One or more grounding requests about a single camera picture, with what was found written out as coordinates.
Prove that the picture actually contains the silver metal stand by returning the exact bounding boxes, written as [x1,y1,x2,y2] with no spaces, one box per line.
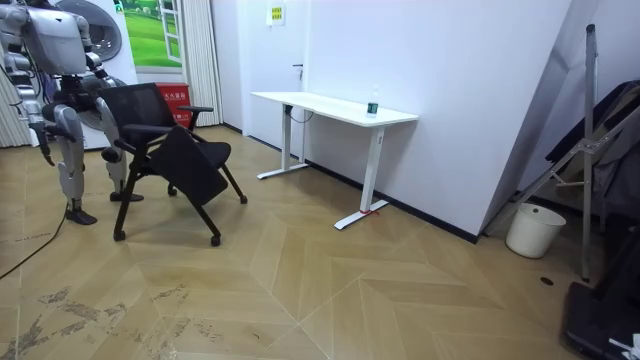
[481,22,640,283]

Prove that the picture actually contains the black mesh office chair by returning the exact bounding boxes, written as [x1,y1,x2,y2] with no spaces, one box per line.
[97,82,249,248]

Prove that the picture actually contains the robot legs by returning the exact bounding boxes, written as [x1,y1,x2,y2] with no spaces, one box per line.
[41,79,146,227]

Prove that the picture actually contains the white desk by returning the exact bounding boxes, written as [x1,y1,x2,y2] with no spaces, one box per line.
[250,90,420,232]

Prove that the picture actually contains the white door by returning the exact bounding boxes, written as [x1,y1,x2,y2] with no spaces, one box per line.
[243,0,311,151]

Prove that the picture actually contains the grey pleated curtain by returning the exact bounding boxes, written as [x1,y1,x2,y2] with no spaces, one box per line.
[0,69,33,150]

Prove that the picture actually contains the black floor cable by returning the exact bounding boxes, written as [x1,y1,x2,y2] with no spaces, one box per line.
[0,203,70,282]

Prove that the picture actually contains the white plastic bucket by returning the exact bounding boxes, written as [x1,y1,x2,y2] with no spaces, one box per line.
[504,201,568,260]

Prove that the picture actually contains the robot body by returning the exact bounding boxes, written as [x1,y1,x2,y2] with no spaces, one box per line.
[0,0,97,104]

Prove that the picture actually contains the red box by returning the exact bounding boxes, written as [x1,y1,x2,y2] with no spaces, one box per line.
[156,82,194,129]

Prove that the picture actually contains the black hanging cloth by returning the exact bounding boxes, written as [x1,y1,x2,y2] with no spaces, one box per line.
[543,78,640,224]

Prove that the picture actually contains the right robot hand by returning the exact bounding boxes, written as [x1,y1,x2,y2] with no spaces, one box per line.
[33,122,57,168]

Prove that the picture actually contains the window meadow wall poster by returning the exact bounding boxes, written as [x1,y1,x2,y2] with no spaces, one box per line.
[115,0,184,70]

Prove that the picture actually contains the black desk cable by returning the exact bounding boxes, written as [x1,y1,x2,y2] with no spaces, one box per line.
[285,104,315,125]

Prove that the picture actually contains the white washing machine tower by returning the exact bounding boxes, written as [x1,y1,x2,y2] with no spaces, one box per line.
[53,0,140,151]

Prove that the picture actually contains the clear plastic bottle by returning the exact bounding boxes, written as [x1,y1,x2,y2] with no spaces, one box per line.
[365,84,381,120]

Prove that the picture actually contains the white pleated curtain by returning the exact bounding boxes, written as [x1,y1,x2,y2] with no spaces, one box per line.
[180,0,225,128]

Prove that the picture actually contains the black floor case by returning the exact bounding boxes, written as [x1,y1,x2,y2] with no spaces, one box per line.
[559,279,640,360]

